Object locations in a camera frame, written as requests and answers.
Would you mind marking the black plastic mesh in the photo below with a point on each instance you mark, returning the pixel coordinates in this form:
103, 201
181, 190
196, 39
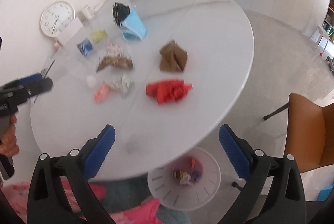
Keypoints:
120, 12

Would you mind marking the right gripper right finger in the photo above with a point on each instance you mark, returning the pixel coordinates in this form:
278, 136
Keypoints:
285, 202

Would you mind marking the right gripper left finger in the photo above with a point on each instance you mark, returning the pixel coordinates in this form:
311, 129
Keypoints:
47, 201

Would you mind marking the red crumpled paper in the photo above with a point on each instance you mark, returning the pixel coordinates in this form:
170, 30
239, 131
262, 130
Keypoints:
166, 91

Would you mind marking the blue face mask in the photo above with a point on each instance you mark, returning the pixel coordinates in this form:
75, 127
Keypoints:
132, 27

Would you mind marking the white tissue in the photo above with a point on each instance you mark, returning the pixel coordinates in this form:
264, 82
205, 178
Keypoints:
186, 180

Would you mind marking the blue crumpled paper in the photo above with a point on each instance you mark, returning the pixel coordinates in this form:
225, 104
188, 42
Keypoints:
196, 176

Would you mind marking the pink crumpled paper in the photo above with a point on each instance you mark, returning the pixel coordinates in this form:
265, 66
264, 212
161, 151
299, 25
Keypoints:
102, 93

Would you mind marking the orange leather chair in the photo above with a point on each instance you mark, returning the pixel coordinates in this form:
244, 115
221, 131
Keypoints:
310, 130

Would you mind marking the left hand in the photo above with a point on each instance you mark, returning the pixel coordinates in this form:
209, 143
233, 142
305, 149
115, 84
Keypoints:
9, 146

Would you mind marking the brown crumpled paper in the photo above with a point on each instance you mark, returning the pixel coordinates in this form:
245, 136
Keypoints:
173, 58

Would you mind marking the brown clear snack bag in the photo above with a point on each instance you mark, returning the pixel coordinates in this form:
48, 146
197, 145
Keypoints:
116, 56

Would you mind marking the round white wall clock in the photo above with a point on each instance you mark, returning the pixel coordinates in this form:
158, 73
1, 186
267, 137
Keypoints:
56, 17

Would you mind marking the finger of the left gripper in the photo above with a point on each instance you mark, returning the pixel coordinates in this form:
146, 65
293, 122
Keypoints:
29, 79
22, 92

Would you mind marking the silver crumpled wrapper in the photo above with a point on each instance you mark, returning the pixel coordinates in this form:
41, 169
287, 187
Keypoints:
121, 83

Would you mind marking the blue white crumpled wrapper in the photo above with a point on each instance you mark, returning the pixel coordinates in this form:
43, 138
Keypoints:
85, 47

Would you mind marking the brown printed snack wrapper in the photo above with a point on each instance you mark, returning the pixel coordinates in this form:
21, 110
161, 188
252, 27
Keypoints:
178, 174

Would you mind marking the yellow crumpled paper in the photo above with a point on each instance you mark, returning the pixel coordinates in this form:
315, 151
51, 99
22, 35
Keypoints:
98, 35

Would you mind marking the white trash bin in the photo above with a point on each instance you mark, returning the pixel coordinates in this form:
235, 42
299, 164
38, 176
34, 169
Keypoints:
167, 189

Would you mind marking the white mug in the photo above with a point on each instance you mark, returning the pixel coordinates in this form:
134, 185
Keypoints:
86, 13

